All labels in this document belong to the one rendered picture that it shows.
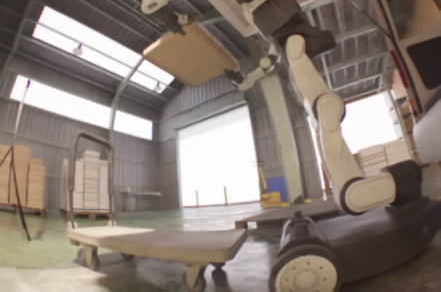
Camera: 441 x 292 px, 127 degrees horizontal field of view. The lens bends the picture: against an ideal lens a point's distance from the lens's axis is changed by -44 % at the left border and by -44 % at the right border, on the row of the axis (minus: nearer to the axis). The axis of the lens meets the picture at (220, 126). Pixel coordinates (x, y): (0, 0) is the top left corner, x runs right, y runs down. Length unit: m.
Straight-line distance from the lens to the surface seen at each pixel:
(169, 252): 0.73
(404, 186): 0.86
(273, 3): 1.10
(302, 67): 0.89
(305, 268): 0.58
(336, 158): 0.78
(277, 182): 6.29
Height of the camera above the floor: 0.36
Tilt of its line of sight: 21 degrees up
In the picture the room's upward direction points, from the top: 6 degrees counter-clockwise
